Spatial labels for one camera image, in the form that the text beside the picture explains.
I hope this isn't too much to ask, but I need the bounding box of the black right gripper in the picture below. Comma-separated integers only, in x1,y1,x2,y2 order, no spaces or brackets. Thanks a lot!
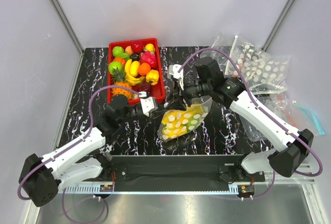
166,76,212,112

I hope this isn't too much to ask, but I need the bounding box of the yellow mango toy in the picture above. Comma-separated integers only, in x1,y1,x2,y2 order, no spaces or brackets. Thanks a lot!
161,114,188,140

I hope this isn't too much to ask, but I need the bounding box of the polka dot zip bag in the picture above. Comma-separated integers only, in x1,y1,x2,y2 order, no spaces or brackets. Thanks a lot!
158,96,213,141
225,35,291,95

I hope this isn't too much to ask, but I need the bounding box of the yellow banana bunch toy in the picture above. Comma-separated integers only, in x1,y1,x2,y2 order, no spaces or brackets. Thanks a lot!
184,103,209,118

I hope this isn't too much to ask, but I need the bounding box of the green apple toy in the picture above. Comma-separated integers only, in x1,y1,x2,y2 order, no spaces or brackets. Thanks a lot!
186,118,200,132
108,61,123,74

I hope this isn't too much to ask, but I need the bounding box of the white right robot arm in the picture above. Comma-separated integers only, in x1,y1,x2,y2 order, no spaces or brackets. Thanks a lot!
175,57,314,181

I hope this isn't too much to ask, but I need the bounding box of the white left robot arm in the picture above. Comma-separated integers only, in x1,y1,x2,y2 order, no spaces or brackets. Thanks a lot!
18,95,154,207

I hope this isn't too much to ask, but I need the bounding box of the clear zip bag with items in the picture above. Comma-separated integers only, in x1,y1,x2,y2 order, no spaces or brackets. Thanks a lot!
200,32,238,76

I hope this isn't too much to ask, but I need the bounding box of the clear zip bag blue zipper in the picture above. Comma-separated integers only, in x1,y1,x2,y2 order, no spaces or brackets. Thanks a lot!
243,97,326,142

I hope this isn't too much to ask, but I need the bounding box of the dark purple plum toy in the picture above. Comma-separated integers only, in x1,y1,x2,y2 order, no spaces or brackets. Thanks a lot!
138,82,153,93

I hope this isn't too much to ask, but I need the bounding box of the yellow bell pepper toy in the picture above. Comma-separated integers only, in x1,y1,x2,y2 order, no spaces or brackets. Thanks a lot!
145,70,160,86

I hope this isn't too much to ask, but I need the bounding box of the pineapple toy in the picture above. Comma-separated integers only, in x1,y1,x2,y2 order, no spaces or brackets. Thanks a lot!
111,68,133,100

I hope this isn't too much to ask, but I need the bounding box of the orange fruit toy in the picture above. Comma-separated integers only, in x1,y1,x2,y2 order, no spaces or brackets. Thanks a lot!
137,63,151,76

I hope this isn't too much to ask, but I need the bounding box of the yellow mango in bin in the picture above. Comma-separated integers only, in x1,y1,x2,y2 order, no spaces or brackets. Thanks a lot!
129,61,140,77

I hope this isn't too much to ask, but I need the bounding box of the small banana bunch toy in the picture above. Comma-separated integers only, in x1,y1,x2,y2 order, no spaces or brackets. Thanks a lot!
125,59,145,86

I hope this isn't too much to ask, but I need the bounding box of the red plastic fruit bin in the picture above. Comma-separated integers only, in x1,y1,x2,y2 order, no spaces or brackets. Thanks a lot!
108,38,166,103

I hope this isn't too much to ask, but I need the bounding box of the pink dragon fruit toy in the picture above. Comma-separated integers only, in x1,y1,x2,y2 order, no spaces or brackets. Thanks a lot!
140,51,158,69

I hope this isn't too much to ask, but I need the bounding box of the small yellow lemon toy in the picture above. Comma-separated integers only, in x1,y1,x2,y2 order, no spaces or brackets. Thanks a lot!
144,43,155,53

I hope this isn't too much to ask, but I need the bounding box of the green vegetable toy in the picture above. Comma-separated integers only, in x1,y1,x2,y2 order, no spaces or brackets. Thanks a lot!
112,46,124,57

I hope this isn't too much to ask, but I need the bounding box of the red apple toy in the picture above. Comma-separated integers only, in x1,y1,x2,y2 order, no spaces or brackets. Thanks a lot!
131,40,144,53

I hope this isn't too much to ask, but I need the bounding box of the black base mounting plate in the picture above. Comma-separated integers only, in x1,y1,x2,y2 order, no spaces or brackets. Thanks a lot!
89,155,265,194

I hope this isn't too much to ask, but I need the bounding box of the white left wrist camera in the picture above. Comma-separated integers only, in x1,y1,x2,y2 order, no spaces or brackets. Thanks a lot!
140,97,158,117

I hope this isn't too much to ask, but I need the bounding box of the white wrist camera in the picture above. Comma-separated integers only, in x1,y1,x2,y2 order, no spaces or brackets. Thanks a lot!
167,64,184,90
140,97,158,117

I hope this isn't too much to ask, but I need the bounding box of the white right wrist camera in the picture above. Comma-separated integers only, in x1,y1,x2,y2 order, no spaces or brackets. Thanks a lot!
167,64,184,90

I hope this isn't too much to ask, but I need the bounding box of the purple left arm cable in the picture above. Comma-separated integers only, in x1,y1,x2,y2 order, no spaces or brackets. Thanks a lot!
17,85,151,223

